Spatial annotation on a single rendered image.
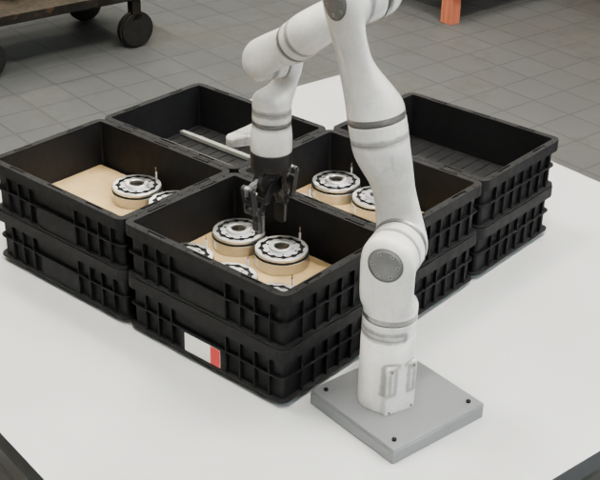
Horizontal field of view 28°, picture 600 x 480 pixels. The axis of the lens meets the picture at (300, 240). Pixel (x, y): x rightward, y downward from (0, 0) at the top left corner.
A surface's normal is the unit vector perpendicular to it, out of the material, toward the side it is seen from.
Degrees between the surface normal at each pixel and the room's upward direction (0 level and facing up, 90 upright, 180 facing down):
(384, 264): 92
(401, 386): 90
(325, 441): 0
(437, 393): 0
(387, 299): 90
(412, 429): 0
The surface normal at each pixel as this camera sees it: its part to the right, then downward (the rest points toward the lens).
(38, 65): 0.02, -0.88
